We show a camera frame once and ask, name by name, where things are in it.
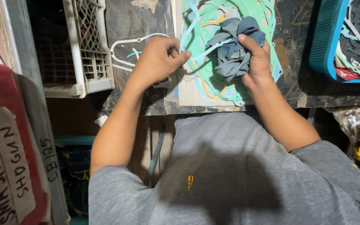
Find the person's right hand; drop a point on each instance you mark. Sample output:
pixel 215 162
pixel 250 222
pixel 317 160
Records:
pixel 258 65

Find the person's left hand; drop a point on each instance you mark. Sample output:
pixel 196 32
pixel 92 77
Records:
pixel 156 59

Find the grey cloth rag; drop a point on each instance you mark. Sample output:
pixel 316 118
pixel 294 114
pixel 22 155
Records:
pixel 234 50

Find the light blue thin gasket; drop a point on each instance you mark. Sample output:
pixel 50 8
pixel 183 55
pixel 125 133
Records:
pixel 195 40

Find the white gasket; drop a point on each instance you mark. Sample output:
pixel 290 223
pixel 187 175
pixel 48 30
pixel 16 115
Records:
pixel 127 51

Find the pile of green gaskets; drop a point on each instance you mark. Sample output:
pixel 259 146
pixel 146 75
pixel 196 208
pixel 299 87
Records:
pixel 227 47

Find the beige cardboard sheet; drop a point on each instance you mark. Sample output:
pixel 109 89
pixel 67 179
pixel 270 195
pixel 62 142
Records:
pixel 186 90

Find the white plastic crate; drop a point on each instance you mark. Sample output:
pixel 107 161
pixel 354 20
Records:
pixel 73 47

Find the blue plastic basket with gaskets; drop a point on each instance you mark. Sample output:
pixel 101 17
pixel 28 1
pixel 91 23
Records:
pixel 345 37

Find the person's grey shirt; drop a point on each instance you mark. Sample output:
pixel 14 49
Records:
pixel 236 175

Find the plastic bags with parts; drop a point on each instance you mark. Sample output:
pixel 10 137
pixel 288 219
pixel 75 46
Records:
pixel 359 134

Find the dark printed bag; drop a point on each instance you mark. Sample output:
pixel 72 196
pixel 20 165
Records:
pixel 75 178

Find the red box with tape labels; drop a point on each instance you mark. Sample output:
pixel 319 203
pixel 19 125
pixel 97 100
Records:
pixel 5 143

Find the grey metal shelf post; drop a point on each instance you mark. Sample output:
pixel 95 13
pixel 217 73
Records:
pixel 33 103

